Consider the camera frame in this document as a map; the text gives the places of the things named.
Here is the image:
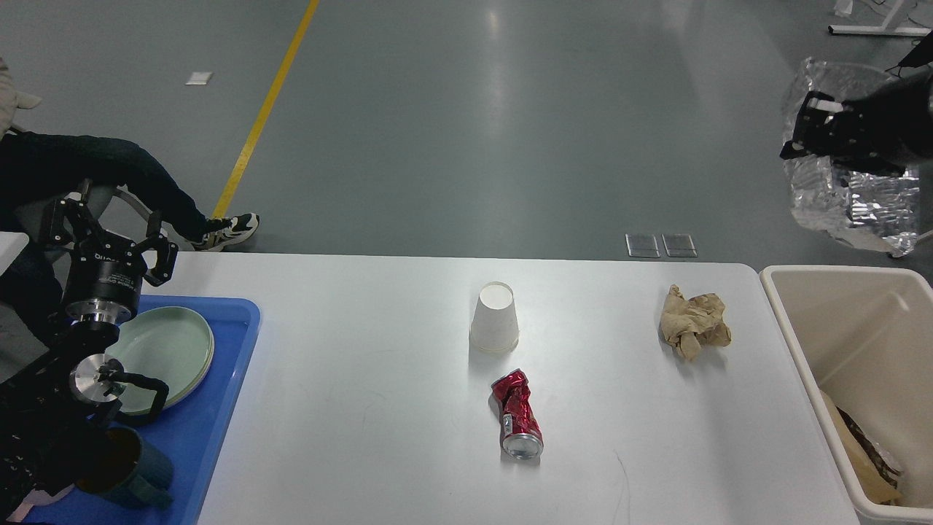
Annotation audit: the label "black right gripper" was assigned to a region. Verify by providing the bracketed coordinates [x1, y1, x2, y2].
[779, 90, 907, 177]

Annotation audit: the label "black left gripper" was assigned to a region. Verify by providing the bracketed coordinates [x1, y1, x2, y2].
[38, 179, 178, 325]

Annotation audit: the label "aluminium foil tray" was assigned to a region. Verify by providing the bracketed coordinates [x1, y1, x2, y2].
[782, 58, 923, 253]

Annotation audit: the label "light green plate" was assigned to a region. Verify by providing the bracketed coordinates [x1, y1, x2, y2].
[106, 306, 214, 392]

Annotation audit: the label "dark teal mug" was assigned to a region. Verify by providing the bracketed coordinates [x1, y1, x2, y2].
[74, 427, 174, 510]

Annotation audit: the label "brown paper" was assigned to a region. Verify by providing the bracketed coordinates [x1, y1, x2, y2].
[659, 284, 733, 362]

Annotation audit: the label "brown paper bag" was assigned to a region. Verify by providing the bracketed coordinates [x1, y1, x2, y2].
[820, 391, 902, 505]

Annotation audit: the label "white paper cup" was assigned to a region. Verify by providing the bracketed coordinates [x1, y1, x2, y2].
[469, 281, 520, 353]

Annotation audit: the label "crushed red soda can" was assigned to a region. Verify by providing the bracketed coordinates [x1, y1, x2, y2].
[491, 369, 545, 461]

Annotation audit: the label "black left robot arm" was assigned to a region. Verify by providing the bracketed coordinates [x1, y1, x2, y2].
[1, 179, 178, 518]

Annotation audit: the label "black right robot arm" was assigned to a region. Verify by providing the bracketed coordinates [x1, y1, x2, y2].
[779, 71, 932, 177]

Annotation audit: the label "grey office chair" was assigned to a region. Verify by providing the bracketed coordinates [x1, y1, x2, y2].
[13, 179, 152, 263]

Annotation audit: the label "seated person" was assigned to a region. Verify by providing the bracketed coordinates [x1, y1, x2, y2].
[1, 64, 259, 346]

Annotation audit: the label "yellow plate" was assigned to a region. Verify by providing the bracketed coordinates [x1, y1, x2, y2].
[163, 341, 214, 409]

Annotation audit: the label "grey floor socket plate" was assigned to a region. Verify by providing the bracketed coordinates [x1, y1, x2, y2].
[662, 233, 698, 258]
[625, 233, 660, 259]

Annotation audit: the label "blue plastic tray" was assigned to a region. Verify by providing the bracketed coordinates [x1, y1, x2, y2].
[23, 295, 261, 524]

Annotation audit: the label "beige plastic bin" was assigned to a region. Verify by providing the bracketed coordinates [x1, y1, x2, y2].
[760, 265, 932, 524]

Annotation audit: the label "pink mug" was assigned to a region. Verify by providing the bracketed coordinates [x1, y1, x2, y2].
[6, 484, 74, 523]

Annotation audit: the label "white desk leg frame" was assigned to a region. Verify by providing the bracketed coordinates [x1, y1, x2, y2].
[827, 1, 931, 39]

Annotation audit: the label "black cables on floor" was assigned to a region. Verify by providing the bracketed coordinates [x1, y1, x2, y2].
[884, 33, 933, 81]

